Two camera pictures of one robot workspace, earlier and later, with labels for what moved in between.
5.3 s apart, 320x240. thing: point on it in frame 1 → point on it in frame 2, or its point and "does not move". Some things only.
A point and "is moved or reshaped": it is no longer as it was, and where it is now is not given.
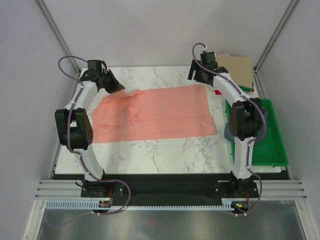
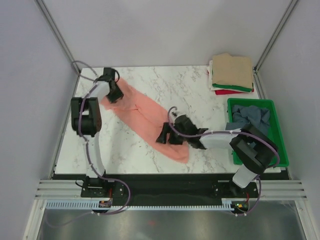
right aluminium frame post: x=262 y=57 does not move
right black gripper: x=194 y=67 → x=166 y=129
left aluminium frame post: x=60 y=36 does not move
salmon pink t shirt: x=171 y=112 is moved or reshaped
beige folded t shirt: x=239 y=68 does not move
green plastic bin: x=269 y=151 does not move
